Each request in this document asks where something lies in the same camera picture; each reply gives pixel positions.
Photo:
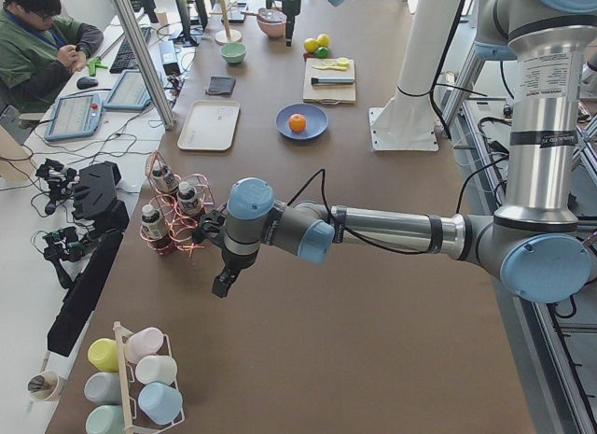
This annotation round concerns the grey plastic cup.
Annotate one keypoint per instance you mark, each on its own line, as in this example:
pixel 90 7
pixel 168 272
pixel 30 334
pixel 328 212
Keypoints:
pixel 103 388

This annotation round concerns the seated person green jacket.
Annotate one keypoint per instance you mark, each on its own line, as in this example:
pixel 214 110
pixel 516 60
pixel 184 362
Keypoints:
pixel 40 50

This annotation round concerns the yellow plastic knife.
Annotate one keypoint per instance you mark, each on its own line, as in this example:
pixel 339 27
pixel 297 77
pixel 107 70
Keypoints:
pixel 319 66

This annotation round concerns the cream rabbit tray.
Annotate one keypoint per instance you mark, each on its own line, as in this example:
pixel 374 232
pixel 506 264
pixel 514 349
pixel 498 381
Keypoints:
pixel 209 125

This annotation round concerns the light blue plastic cup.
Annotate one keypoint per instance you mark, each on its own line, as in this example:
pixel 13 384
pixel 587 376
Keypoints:
pixel 160 402

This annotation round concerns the pink plastic cup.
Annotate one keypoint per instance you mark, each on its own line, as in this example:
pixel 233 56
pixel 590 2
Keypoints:
pixel 143 343

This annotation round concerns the blue teach pendant far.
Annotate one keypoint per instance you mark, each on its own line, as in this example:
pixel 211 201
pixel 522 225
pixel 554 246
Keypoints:
pixel 129 93

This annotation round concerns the black computer mouse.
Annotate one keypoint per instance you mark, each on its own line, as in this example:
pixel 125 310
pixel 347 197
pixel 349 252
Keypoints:
pixel 84 83

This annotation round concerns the grey folded cloth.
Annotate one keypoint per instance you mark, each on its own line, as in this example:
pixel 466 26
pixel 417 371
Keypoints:
pixel 221 86

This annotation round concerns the black keyboard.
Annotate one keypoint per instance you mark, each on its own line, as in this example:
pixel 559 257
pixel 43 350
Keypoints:
pixel 125 58

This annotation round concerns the green lime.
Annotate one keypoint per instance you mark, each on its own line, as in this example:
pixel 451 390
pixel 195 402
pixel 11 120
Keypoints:
pixel 321 53

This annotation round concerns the pale green bowl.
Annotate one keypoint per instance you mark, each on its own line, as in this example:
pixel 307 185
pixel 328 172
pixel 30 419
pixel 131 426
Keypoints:
pixel 233 53

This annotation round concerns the dark tea bottle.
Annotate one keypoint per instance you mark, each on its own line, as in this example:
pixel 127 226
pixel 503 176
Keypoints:
pixel 190 200
pixel 164 179
pixel 155 230

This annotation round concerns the pale mint plastic cup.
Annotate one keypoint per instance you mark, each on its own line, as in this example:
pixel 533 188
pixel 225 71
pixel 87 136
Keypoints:
pixel 105 419

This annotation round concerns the white plastic cup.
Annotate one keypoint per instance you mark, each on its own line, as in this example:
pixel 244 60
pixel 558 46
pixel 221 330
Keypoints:
pixel 156 368

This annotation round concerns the yellow lemon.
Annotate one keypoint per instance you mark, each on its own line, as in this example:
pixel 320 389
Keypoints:
pixel 311 45
pixel 323 40

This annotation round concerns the yellow lemon upper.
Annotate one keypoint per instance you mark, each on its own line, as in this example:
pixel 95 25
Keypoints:
pixel 323 40

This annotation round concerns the copper wire bottle rack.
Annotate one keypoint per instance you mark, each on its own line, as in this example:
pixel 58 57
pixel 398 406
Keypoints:
pixel 180 226

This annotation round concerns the blue teach pendant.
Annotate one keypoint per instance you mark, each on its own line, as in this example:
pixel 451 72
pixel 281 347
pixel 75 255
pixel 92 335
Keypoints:
pixel 129 93
pixel 74 116

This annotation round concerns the blue round plate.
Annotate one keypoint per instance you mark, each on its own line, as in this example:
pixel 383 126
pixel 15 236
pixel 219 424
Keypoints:
pixel 317 121

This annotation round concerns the pink bowl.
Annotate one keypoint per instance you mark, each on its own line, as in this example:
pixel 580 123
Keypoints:
pixel 271 22

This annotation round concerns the white wire cup rack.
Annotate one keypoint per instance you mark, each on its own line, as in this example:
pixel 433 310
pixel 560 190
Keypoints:
pixel 135 420

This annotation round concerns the paper cup with items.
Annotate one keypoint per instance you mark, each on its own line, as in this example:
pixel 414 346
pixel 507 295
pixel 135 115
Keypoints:
pixel 45 386

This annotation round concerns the yellow lemon lower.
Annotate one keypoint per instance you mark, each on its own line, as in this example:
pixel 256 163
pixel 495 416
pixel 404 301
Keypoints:
pixel 311 45

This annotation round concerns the yellow plastic cup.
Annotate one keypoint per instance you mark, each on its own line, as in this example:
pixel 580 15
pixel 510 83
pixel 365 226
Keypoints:
pixel 103 355

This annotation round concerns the blue teach pendant near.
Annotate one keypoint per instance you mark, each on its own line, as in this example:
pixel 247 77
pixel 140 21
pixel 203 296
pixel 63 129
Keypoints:
pixel 74 116

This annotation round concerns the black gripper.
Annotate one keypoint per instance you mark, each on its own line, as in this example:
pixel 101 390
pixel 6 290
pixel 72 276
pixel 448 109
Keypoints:
pixel 236 261

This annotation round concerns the steel muddler black tip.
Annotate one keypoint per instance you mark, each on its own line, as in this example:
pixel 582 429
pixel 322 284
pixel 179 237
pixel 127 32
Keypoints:
pixel 332 81

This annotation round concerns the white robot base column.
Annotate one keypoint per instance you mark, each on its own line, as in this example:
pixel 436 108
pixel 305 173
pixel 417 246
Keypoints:
pixel 407 121

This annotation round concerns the orange fruit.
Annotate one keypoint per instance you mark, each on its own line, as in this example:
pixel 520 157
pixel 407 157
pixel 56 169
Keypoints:
pixel 297 123

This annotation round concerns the bamboo cutting board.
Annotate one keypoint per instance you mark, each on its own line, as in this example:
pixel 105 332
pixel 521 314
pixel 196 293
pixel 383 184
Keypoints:
pixel 328 95

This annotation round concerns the dark tea bottle lower front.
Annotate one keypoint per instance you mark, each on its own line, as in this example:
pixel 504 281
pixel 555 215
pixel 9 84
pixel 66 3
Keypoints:
pixel 155 230

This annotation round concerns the dark tea bottle right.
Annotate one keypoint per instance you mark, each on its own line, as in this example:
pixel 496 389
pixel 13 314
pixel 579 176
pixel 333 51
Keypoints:
pixel 190 200

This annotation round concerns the wooden stand with base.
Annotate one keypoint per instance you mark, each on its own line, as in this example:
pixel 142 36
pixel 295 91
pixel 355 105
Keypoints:
pixel 228 34

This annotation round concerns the aluminium frame post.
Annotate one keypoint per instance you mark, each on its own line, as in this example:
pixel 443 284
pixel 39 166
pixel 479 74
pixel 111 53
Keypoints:
pixel 148 71

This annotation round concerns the dark tea bottle top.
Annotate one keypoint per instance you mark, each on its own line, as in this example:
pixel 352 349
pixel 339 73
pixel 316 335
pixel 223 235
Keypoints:
pixel 164 179

